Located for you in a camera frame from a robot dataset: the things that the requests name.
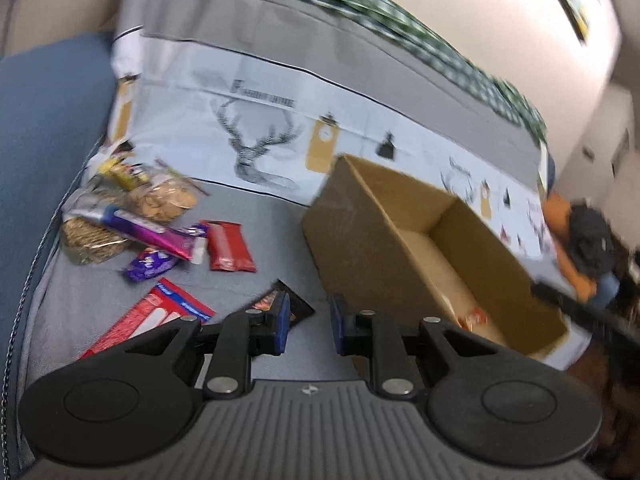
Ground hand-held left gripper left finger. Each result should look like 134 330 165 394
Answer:
125 292 292 401

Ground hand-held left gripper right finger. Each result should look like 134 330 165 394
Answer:
329 293 502 401

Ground brown cardboard box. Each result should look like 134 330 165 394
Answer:
301 154 571 361

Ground small purple snack packet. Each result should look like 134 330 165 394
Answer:
124 247 180 285

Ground clear bag of nuts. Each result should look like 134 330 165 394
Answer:
60 187 134 267

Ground black snack packet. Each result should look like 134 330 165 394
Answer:
250 279 316 329

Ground grey fabric sofa seat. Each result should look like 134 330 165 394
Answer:
10 175 591 480

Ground orange red snack packet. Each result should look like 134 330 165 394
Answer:
457 307 491 334

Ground red white blue snack packet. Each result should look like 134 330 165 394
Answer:
77 277 217 361

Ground long magenta purple snack packet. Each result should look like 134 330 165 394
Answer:
75 202 209 264

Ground clear bag of cookies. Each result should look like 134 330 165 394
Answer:
122 166 211 224

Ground grey deer print cushion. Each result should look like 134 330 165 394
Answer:
107 0 557 261

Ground yellow snack packet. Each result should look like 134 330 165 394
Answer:
97 152 151 191

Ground black bar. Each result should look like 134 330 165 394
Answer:
530 280 640 343

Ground person in black cap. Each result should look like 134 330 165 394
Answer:
542 194 622 307

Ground blue sofa cushion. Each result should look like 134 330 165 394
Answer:
0 35 119 480

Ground green checkered cloth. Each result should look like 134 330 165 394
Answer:
200 0 549 142

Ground framed wall picture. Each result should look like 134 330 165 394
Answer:
535 0 607 47

